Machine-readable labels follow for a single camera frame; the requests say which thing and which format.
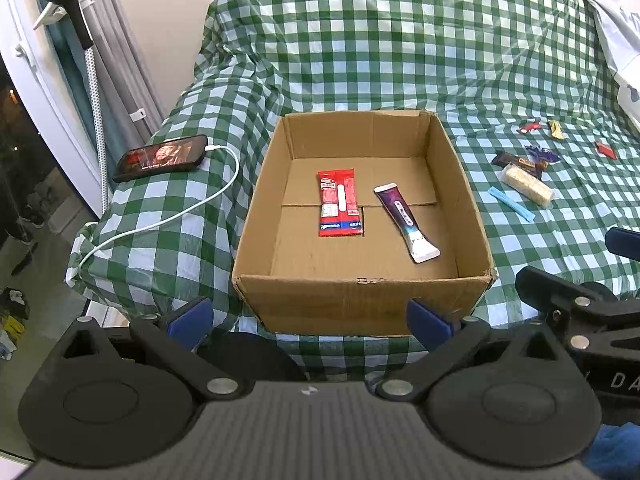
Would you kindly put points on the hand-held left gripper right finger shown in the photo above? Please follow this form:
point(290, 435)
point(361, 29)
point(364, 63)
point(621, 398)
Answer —
point(429, 322)

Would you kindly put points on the green checked blanket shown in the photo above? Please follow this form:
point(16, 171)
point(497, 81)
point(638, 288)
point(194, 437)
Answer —
point(375, 50)

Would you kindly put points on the purple tube snack packet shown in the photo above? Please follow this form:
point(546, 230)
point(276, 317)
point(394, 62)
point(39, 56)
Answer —
point(402, 215)

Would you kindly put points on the black smartphone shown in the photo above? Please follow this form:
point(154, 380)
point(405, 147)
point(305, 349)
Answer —
point(160, 157)

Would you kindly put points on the blue stick snack packet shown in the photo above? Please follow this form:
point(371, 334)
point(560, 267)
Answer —
point(510, 203)

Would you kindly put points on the red long snack packet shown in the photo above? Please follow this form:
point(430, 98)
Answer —
point(340, 202)

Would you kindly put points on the purple candy wrapper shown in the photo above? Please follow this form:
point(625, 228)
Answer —
point(542, 155)

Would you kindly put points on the white printed cloth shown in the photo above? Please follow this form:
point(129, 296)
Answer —
point(612, 25)

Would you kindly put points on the small red and black candy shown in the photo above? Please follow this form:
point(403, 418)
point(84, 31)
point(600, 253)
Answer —
point(529, 127)

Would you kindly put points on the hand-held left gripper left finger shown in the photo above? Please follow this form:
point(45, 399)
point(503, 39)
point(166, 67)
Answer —
point(192, 319)

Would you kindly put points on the red translucent snack packet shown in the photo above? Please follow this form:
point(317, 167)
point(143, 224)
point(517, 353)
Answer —
point(606, 150)

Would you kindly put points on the white curtain clip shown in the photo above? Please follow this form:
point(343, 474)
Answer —
point(138, 114)

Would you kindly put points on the brown cardboard box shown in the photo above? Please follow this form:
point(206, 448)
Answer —
point(325, 305)

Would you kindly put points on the white window frame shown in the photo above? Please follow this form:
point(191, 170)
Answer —
point(30, 85)

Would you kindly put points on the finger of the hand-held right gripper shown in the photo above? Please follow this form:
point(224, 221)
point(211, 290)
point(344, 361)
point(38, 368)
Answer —
point(550, 295)
point(625, 242)

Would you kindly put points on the person's blue clothing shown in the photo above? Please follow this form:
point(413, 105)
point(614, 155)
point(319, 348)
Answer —
point(617, 452)

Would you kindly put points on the grey curtain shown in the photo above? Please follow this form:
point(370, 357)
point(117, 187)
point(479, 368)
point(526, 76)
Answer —
point(120, 60)

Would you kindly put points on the small yellow candy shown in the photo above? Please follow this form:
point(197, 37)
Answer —
point(555, 129)

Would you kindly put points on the white rice cracker packet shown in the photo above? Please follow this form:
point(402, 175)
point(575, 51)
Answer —
point(529, 185)

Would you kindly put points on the white and yellow shoes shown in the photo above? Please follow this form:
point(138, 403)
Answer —
point(11, 332)

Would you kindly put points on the dark brown chocolate bar packet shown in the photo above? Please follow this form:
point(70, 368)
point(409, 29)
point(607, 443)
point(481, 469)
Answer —
point(505, 159)

